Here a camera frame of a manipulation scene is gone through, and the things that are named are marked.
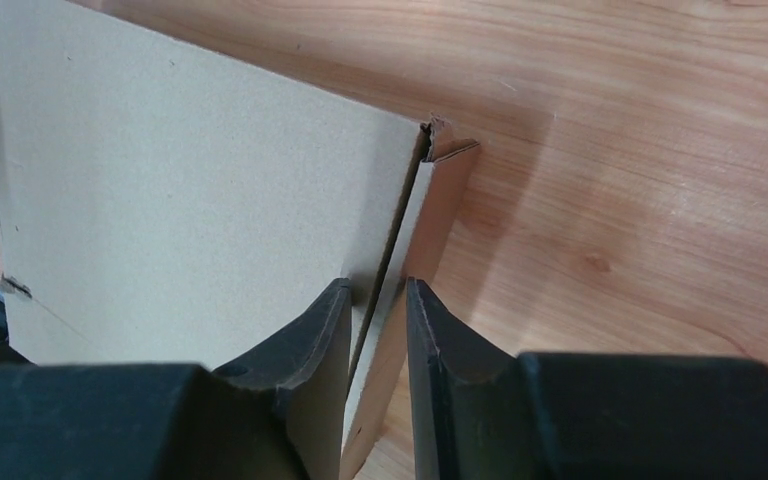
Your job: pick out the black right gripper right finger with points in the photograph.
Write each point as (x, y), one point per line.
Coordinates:
(481, 413)

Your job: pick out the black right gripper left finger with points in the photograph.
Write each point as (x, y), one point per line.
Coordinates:
(274, 412)

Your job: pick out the large cardboard sheet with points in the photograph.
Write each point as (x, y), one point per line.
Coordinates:
(160, 201)

